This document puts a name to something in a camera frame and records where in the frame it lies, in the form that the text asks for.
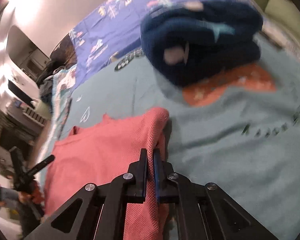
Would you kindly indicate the navy star fleece blanket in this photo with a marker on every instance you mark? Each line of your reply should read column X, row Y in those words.
column 202, row 50

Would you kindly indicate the person's left forearm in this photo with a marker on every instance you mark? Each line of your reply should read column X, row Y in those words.
column 2, row 195

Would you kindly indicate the brown blanket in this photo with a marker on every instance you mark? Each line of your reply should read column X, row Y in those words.
column 65, row 52

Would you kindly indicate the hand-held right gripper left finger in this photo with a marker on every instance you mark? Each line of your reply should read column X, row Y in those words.
column 142, row 180

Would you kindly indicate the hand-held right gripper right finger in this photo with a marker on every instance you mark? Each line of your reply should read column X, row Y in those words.
column 157, row 180

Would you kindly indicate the large green pillow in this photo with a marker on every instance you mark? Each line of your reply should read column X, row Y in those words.
column 285, row 12

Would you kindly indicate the pink bear-print sweater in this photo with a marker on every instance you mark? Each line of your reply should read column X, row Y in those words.
column 102, row 150

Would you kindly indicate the white ladder rack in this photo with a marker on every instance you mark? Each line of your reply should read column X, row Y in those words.
column 35, row 116

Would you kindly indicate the light green cushion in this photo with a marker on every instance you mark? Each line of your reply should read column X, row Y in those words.
column 43, row 107

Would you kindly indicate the teal printed quilt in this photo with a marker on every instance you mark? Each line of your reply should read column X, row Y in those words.
column 215, row 142

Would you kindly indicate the pile of dark clothes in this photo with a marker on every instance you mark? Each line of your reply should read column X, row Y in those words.
column 47, row 80

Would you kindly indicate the blue tree-print sheet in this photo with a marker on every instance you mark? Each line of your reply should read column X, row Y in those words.
column 110, row 30

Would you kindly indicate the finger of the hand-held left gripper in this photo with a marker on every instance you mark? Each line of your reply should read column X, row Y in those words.
column 17, row 165
column 41, row 165

